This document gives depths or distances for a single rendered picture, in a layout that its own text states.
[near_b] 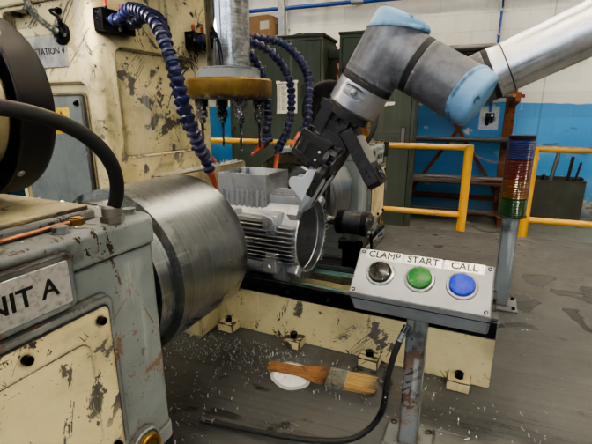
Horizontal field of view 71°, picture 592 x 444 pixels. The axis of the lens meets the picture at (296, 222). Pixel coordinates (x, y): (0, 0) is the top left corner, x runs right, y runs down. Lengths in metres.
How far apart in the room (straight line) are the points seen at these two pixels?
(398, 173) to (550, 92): 2.53
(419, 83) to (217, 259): 0.40
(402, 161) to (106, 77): 3.29
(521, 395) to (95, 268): 0.70
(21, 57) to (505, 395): 0.82
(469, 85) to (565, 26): 0.21
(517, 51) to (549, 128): 5.12
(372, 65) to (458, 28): 5.22
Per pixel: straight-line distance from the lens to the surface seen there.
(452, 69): 0.68
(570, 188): 5.55
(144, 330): 0.52
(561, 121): 5.95
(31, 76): 0.47
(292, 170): 1.10
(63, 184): 1.03
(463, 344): 0.81
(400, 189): 4.00
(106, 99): 0.93
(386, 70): 0.70
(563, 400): 0.88
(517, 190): 1.06
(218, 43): 0.90
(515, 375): 0.91
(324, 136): 0.75
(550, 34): 0.82
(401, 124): 3.94
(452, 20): 5.92
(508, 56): 0.81
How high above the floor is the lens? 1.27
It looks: 15 degrees down
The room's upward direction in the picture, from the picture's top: straight up
